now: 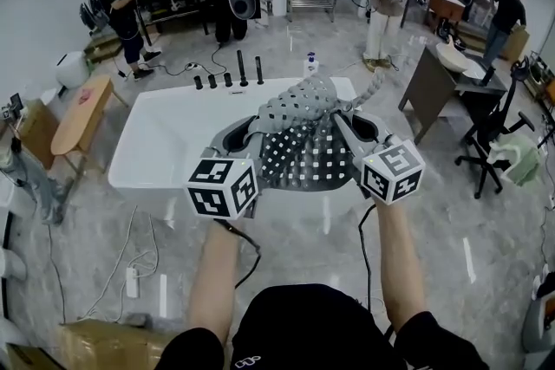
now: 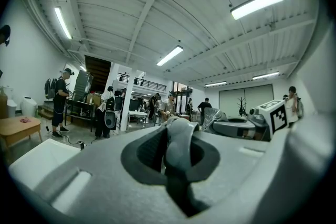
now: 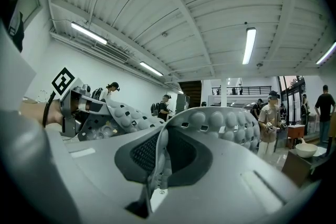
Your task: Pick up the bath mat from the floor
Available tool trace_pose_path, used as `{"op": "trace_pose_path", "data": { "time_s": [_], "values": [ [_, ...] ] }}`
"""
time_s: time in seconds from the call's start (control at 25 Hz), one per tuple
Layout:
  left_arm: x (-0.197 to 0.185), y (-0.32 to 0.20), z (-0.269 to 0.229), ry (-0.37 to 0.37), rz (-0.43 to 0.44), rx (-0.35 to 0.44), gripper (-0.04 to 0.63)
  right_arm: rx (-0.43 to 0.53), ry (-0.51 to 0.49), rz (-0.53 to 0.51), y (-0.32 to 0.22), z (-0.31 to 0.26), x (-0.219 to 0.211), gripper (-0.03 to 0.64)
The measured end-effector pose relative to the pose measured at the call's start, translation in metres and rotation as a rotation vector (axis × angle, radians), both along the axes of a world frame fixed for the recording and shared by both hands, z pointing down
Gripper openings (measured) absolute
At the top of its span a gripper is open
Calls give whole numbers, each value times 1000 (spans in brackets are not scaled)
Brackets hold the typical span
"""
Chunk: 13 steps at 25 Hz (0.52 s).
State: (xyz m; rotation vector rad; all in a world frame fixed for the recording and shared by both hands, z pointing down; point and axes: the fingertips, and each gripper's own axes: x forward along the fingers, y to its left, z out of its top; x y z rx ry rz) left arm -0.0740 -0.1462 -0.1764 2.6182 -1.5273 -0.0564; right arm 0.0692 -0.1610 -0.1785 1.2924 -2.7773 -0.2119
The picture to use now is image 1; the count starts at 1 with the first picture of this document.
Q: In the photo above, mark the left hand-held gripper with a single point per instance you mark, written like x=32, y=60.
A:
x=221, y=188

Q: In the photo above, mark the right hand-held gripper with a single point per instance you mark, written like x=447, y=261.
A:
x=392, y=175

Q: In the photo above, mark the grey bath mat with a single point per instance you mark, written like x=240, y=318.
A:
x=299, y=108

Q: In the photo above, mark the person's right forearm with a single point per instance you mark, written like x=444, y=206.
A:
x=399, y=264

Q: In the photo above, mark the person's left forearm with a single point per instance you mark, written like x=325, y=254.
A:
x=212, y=286

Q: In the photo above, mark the short black faucet knob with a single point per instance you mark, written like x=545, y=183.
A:
x=212, y=81
x=198, y=82
x=228, y=79

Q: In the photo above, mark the tall black faucet spout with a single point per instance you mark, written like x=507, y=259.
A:
x=241, y=68

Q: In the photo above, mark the white blue-capped soap bottle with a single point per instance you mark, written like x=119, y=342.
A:
x=310, y=66

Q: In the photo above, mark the white bathtub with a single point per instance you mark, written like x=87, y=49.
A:
x=173, y=130

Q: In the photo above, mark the dark vanity table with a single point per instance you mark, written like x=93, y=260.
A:
x=429, y=86

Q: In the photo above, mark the white sink basin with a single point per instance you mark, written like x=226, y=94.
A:
x=451, y=57

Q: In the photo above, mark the black office chair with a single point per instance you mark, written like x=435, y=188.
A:
x=492, y=121

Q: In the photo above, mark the black basin faucet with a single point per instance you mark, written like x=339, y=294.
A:
x=488, y=76

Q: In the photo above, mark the brown wooden cabinet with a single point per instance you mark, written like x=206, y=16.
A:
x=446, y=6

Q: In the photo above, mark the pale green cloth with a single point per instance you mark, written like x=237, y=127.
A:
x=516, y=160

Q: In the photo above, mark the oval wooden bench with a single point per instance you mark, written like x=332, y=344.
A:
x=82, y=117

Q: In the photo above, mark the small cardboard box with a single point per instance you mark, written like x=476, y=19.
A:
x=517, y=42

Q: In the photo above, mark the white round bin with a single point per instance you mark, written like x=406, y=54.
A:
x=71, y=70

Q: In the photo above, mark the person's black shirt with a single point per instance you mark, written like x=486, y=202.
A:
x=303, y=329

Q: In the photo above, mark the white power strip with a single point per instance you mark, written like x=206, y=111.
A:
x=132, y=282

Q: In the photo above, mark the tan wooden crate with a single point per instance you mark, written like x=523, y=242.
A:
x=32, y=130

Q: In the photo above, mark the grey white machine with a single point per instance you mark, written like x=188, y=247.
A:
x=539, y=316

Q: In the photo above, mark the large cardboard box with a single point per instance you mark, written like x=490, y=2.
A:
x=99, y=344

